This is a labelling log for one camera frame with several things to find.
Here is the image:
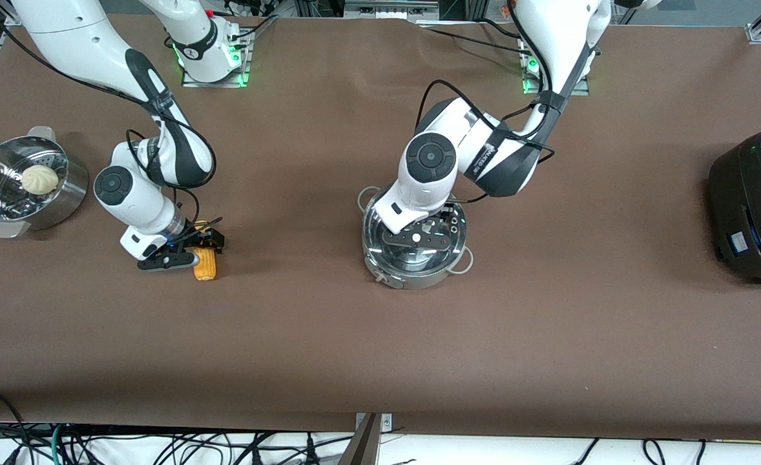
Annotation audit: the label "yellow corn cob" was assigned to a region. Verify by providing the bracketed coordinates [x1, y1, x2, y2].
[193, 222, 218, 282]

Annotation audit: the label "round glass pot lid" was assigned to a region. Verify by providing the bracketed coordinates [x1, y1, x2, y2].
[362, 194, 468, 275]

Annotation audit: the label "steel steamer pot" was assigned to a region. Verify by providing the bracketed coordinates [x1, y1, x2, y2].
[0, 126, 89, 240]

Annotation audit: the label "brown table cover sheet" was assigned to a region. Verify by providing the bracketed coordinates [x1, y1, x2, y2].
[0, 13, 761, 441]

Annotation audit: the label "white steamed bun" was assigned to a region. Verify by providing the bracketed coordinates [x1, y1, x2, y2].
[21, 165, 59, 196]

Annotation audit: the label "grey metal box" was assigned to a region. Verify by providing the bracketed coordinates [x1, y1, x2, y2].
[344, 0, 439, 20]

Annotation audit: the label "dark metal pole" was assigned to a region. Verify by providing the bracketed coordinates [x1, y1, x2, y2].
[339, 413, 381, 465]

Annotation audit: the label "black rice cooker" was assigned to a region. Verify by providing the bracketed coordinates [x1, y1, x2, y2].
[708, 127, 761, 286]

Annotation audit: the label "steel pot pale green handles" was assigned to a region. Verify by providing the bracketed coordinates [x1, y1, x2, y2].
[357, 185, 474, 290]

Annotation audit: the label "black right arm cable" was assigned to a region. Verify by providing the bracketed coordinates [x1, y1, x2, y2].
[0, 0, 226, 243]

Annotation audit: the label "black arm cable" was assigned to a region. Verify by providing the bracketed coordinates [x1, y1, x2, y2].
[415, 0, 557, 204]
[0, 0, 226, 243]

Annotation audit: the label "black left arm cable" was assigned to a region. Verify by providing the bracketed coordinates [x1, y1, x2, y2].
[415, 0, 557, 204]

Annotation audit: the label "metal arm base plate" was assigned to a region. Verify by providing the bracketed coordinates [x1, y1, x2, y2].
[519, 39, 590, 96]
[182, 29, 252, 88]

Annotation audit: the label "small metal bracket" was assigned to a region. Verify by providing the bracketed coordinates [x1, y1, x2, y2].
[355, 413, 393, 432]

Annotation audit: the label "green cable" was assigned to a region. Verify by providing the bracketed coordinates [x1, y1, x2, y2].
[48, 423, 71, 465]

